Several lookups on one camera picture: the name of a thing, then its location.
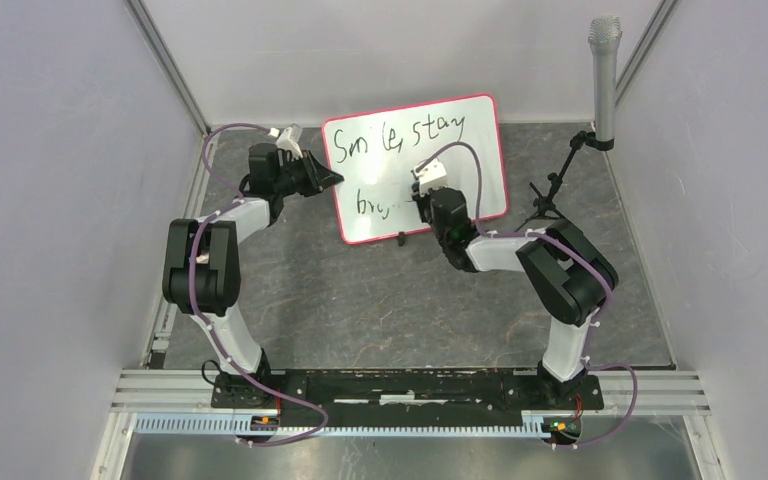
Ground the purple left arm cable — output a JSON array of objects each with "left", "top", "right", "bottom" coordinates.
[{"left": 187, "top": 122, "right": 330, "bottom": 449}]

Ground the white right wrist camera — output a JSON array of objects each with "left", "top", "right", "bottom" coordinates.
[{"left": 411, "top": 159, "right": 448, "bottom": 196}]

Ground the aluminium rail frame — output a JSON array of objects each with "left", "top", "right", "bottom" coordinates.
[{"left": 110, "top": 369, "right": 711, "bottom": 416}]

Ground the blue toothed cable strip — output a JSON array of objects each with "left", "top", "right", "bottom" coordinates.
[{"left": 133, "top": 413, "right": 550, "bottom": 440}]

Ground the silver microphone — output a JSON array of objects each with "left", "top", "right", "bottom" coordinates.
[{"left": 588, "top": 14, "right": 623, "bottom": 151}]

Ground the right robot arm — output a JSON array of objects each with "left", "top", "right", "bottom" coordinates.
[{"left": 412, "top": 187, "right": 619, "bottom": 408}]

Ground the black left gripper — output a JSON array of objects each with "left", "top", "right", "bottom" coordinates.
[{"left": 274, "top": 149, "right": 344, "bottom": 198}]

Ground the pink framed whiteboard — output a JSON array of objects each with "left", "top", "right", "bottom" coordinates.
[{"left": 321, "top": 94, "right": 510, "bottom": 245}]

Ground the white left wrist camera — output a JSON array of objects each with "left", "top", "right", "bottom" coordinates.
[{"left": 268, "top": 124, "right": 303, "bottom": 160}]

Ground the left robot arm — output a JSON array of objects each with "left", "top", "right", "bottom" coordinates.
[{"left": 162, "top": 143, "right": 344, "bottom": 408}]

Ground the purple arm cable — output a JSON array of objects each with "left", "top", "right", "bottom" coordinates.
[
  {"left": 417, "top": 140, "right": 640, "bottom": 452},
  {"left": 187, "top": 122, "right": 330, "bottom": 449}
]

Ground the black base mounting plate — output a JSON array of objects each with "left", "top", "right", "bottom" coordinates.
[{"left": 211, "top": 368, "right": 605, "bottom": 429}]

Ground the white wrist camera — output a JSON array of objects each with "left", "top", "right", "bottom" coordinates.
[
  {"left": 411, "top": 159, "right": 448, "bottom": 196},
  {"left": 268, "top": 124, "right": 303, "bottom": 160}
]

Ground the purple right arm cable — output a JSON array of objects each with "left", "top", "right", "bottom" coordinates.
[{"left": 417, "top": 140, "right": 640, "bottom": 452}]

